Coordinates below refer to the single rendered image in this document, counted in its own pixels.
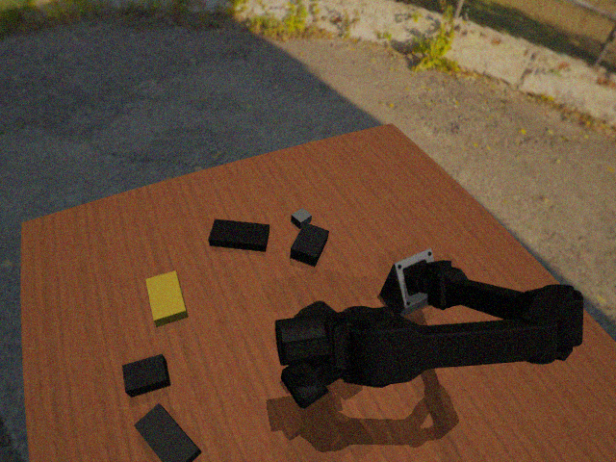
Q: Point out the dark grey switch panel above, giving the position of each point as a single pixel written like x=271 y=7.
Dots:
x=316 y=364

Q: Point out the yellow rectangular block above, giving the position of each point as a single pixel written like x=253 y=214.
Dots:
x=166 y=298

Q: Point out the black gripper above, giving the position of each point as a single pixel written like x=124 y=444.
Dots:
x=306 y=383

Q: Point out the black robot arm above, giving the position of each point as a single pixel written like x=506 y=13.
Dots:
x=538 y=326

